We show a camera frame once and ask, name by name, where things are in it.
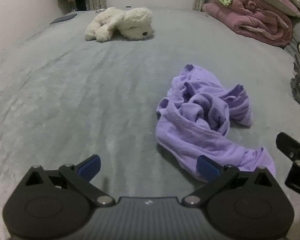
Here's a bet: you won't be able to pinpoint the purple pants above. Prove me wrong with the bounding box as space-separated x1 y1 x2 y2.
155 64 276 181

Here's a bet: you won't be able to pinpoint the pink folded quilt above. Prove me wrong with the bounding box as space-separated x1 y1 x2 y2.
202 0 293 47

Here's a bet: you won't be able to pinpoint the white plush dog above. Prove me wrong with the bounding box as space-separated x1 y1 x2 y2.
84 7 154 42

